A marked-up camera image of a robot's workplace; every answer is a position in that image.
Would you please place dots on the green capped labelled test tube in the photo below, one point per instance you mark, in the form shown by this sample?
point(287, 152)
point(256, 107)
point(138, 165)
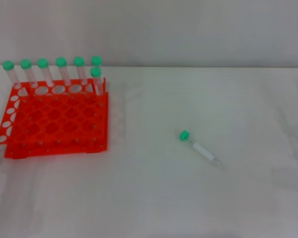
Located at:
point(201, 150)

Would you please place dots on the green capped clear test tube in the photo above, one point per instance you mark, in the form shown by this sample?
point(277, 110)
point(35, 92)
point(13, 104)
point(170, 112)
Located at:
point(95, 72)
point(61, 62)
point(42, 63)
point(78, 61)
point(8, 65)
point(26, 64)
point(96, 60)

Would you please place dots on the orange test tube rack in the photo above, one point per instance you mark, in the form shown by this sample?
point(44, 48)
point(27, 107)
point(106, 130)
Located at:
point(64, 119)

